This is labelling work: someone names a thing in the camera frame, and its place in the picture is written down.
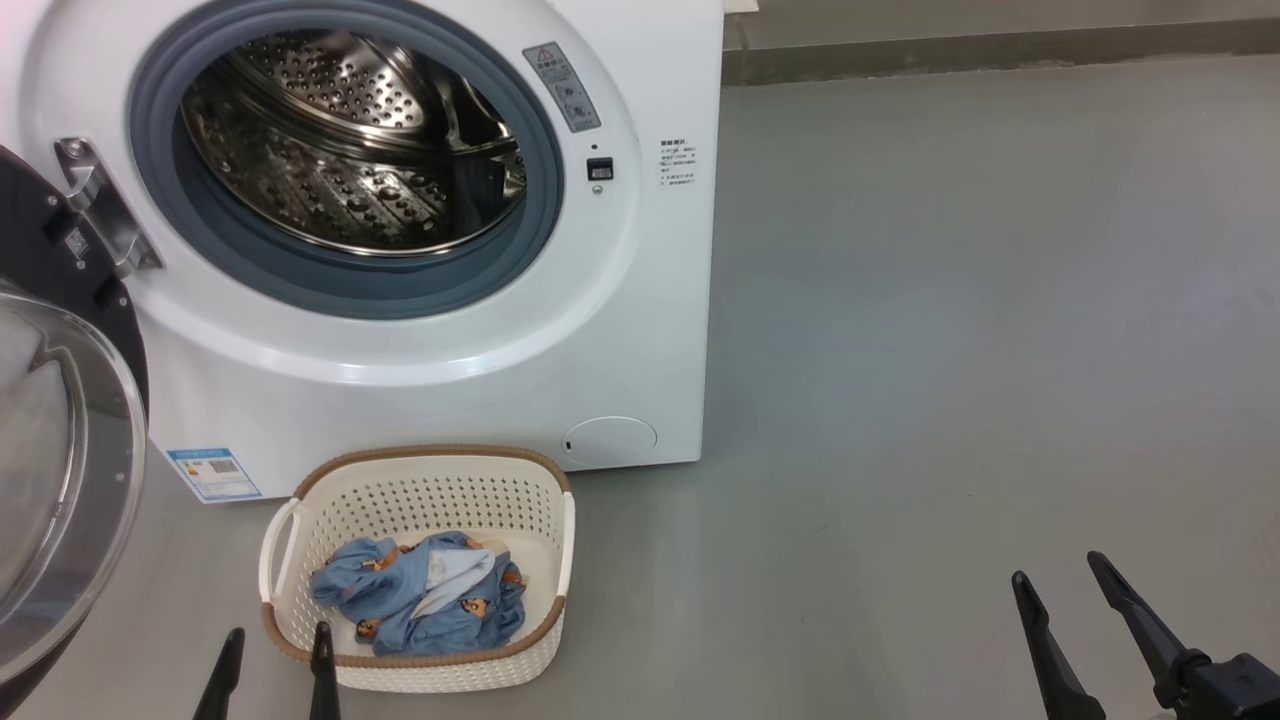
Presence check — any white front-load washing machine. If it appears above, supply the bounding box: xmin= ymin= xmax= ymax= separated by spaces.
xmin=0 ymin=0 xmax=725 ymax=504

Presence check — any stainless steel washing machine drum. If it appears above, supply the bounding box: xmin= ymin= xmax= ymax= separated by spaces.
xmin=180 ymin=28 xmax=529 ymax=257

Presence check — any silver metal door hinge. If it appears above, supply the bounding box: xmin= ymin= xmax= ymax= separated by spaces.
xmin=54 ymin=137 xmax=164 ymax=278

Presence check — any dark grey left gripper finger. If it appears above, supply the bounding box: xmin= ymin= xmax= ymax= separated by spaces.
xmin=192 ymin=628 xmax=246 ymax=720
xmin=308 ymin=622 xmax=342 ymax=720

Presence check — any grey warning sticker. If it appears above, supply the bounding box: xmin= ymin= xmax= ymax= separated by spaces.
xmin=522 ymin=42 xmax=603 ymax=134

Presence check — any cream perforated laundry basket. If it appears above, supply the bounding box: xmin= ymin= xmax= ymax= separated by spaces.
xmin=258 ymin=444 xmax=577 ymax=694

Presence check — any black round glass washer door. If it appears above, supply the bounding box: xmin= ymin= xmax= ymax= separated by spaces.
xmin=0 ymin=143 xmax=151 ymax=720

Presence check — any blue bear print garment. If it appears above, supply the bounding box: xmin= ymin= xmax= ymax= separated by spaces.
xmin=309 ymin=531 xmax=529 ymax=658

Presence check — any grey rubber door gasket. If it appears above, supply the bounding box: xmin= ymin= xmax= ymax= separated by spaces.
xmin=128 ymin=0 xmax=565 ymax=321

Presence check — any round white filter cover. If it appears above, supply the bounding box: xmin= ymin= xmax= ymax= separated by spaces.
xmin=561 ymin=416 xmax=659 ymax=468

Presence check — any blue energy label sticker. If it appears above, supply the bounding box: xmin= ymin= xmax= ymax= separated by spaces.
xmin=166 ymin=446 xmax=263 ymax=504

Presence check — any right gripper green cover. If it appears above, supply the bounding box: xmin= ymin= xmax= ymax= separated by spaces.
xmin=1011 ymin=551 xmax=1280 ymax=720

